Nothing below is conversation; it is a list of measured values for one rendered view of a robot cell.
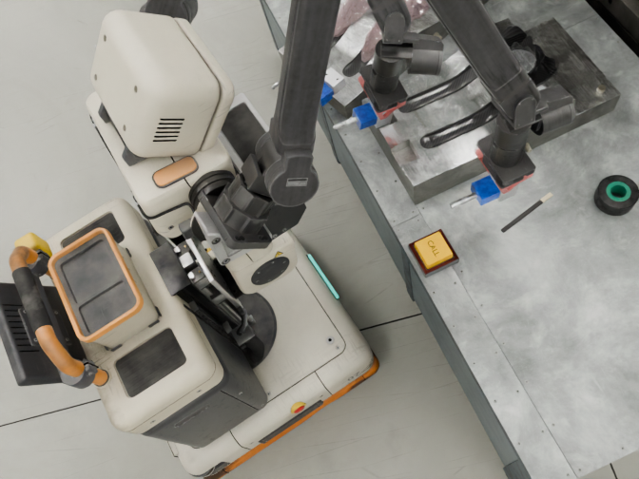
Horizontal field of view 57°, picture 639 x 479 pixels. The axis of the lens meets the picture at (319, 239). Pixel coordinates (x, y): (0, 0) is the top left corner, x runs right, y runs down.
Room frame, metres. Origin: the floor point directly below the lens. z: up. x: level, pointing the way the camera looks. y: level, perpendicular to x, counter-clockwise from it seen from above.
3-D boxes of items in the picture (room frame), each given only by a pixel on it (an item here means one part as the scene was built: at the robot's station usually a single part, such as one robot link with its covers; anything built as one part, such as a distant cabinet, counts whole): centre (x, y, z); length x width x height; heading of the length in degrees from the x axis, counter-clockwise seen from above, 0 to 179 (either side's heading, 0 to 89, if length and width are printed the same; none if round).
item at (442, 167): (0.70, -0.47, 0.87); 0.50 x 0.26 x 0.14; 91
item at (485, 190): (0.47, -0.33, 0.93); 0.13 x 0.05 x 0.05; 91
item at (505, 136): (0.47, -0.38, 1.12); 0.07 x 0.06 x 0.07; 88
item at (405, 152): (0.65, -0.25, 0.87); 0.05 x 0.05 x 0.04; 1
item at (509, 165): (0.47, -0.37, 1.06); 0.10 x 0.07 x 0.07; 1
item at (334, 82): (0.91, -0.14, 0.86); 0.13 x 0.05 x 0.05; 109
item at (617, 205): (0.38, -0.60, 0.82); 0.08 x 0.08 x 0.04
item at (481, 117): (0.71, -0.46, 0.92); 0.35 x 0.16 x 0.09; 91
